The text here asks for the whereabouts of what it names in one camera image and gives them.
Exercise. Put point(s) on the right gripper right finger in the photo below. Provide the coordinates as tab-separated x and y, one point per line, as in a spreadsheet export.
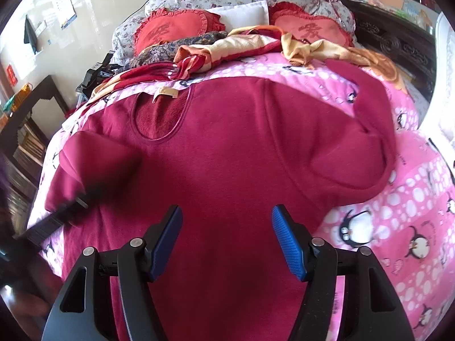
371	308

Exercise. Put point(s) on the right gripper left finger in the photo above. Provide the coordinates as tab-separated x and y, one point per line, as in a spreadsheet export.
83	309

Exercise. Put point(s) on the dark red fleece sweater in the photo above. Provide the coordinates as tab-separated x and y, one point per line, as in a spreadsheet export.
226	150

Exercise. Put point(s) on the pink penguin print blanket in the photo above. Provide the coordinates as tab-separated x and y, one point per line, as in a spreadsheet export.
409	225

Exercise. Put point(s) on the dark wooden console table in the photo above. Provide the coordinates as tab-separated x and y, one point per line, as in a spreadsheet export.
24	145

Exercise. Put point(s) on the black folded tripod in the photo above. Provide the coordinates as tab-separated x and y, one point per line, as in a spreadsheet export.
94	76

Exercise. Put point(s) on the dark floral garment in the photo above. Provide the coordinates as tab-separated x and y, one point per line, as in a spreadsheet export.
166	52

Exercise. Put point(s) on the red yellow patterned blanket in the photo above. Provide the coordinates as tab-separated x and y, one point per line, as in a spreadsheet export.
243	43

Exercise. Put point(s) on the dark carved wooden headboard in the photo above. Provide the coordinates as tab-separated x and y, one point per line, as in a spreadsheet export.
405	43

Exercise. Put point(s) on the red heart pillow left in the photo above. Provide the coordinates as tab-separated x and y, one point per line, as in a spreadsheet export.
164	26

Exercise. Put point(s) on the red heart pillow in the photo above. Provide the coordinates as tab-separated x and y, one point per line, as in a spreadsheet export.
291	18
164	26

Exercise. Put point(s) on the red heart pillow right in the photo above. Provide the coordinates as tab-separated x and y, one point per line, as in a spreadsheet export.
291	18

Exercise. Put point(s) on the white small pillow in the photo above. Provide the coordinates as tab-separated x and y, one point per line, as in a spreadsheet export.
239	16

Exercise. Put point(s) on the red paper wall sign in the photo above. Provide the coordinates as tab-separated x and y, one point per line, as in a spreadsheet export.
11	76

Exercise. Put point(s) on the dark cloth hanging on wall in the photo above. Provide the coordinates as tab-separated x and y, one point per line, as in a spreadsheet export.
30	35

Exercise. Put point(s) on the wall calendar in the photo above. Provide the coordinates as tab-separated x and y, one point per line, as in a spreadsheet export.
64	12

